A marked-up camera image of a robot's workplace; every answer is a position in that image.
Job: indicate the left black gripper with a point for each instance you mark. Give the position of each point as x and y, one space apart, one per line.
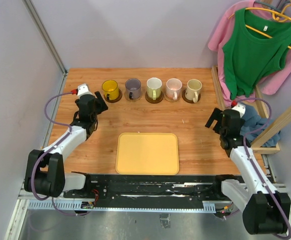
101 105

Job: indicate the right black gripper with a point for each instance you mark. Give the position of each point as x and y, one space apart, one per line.
216 115

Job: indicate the yellow black-handled mug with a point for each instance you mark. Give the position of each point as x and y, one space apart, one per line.
110 90

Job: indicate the brown wooden coaster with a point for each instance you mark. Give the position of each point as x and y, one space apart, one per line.
190 101
119 96
158 100

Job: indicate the large woven rattan coaster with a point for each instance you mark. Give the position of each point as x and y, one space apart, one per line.
133 99

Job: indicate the purple grey mug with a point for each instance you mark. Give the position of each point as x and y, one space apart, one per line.
133 88

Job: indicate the cream beige mug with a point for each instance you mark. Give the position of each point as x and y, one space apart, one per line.
193 90

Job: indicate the brown wooden coaster top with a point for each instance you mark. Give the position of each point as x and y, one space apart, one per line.
158 100

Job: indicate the pink white mug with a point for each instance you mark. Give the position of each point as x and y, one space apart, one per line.
173 88

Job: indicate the small woven rattan coaster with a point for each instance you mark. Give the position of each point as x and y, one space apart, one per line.
171 99

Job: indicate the white green-handled mug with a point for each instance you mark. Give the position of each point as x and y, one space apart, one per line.
154 88

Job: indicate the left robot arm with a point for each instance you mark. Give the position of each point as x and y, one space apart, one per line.
45 174

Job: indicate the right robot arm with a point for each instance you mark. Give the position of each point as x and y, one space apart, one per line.
264 209

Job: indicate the blue crumpled cloth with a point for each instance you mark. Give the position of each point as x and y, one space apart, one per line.
254 124

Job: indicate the yellow plastic tray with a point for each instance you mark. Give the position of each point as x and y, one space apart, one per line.
147 154

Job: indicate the green tank top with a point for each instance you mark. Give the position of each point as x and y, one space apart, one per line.
256 49

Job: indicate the pink t-shirt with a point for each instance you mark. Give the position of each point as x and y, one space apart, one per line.
221 36

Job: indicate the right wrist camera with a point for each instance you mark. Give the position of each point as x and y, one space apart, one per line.
240 108

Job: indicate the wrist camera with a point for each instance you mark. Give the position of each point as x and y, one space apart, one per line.
240 108
81 90

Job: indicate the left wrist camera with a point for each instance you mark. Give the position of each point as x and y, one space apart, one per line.
81 90

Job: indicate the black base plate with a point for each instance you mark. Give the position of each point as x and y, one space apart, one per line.
146 192

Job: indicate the aluminium rail frame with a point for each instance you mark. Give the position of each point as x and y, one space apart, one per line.
61 219

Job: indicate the aluminium corner post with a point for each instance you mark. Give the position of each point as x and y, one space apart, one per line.
44 34

